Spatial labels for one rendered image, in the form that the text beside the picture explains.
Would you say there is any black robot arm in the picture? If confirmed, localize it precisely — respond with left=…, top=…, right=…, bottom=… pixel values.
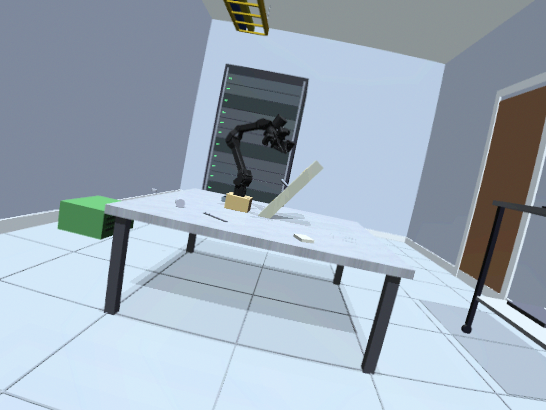
left=225, top=114, right=290, bottom=197

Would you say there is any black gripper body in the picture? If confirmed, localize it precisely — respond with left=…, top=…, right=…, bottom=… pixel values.
left=262, top=130, right=295, bottom=152

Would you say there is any white flat box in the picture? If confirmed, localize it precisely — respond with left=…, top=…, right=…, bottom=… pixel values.
left=293, top=234, right=315, bottom=243

